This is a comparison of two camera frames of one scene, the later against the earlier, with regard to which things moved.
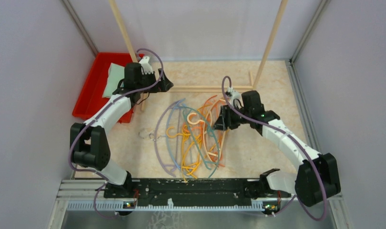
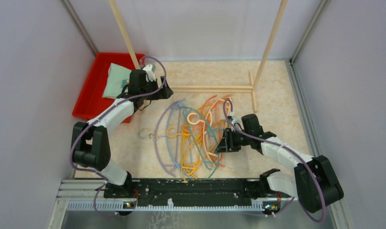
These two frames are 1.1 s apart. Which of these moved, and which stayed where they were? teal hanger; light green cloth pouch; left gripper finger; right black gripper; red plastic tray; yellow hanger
Moved: left gripper finger; right black gripper
Stayed: light green cloth pouch; teal hanger; yellow hanger; red plastic tray
